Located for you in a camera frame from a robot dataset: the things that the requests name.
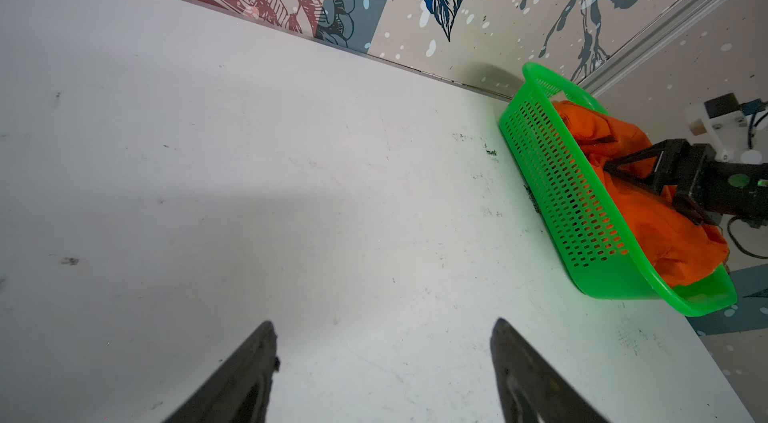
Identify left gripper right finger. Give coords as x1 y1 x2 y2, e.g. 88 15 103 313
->
490 318 606 423

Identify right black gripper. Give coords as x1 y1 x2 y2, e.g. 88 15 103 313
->
603 139 767 225

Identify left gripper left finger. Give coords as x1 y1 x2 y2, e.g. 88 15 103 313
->
165 321 280 423

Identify orange shorts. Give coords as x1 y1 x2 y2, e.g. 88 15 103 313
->
554 101 730 287

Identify green plastic basket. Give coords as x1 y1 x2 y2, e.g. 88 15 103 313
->
499 62 737 317

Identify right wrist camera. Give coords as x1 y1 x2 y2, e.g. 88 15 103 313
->
685 93 767 164

